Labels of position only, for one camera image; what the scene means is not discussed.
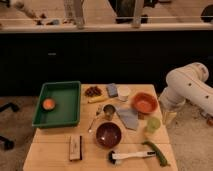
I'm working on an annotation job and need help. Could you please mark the dark maroon bowl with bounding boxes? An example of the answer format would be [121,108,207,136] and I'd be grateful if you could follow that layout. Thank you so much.
[96,122,122,149]

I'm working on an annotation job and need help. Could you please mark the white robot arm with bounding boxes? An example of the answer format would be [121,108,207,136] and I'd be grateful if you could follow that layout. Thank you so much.
[159,62,213,125]

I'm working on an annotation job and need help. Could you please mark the green plastic cup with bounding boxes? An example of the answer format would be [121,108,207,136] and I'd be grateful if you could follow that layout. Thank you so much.
[146,117,161,133]

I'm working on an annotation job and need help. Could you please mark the grey cloth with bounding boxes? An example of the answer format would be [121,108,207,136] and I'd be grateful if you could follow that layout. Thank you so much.
[116,107,139,131]

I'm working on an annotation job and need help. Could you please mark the green pea pod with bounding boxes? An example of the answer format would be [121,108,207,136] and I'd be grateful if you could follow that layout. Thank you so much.
[143,141,169,167]

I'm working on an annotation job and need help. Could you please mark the white cup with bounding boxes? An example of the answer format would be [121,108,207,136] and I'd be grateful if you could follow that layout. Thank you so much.
[117,86,131,101]

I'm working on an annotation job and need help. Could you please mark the metal cup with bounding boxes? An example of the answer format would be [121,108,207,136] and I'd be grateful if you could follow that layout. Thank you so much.
[103,104,116,121]

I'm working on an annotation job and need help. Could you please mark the metal spoon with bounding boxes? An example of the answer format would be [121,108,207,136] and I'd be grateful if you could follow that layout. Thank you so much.
[88,105,102,133]

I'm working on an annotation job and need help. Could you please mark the yellow banana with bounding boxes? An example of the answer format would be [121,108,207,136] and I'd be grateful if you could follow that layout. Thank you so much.
[88,96,108,104]

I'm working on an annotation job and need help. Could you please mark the dark red grapes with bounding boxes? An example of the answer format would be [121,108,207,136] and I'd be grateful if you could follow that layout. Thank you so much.
[85,86,102,97]

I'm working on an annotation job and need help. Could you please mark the wooden block eraser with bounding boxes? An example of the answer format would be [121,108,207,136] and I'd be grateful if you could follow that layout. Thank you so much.
[69,135,82,161]

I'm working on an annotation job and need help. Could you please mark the green plastic tray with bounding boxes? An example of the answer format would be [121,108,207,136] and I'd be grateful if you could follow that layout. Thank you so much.
[32,81,81,129]

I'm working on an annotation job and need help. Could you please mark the small orange bowl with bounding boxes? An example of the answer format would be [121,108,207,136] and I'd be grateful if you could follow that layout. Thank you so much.
[42,98,56,111]

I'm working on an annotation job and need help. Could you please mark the white handled dish brush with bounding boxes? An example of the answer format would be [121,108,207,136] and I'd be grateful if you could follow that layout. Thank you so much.
[108,151,156,164]

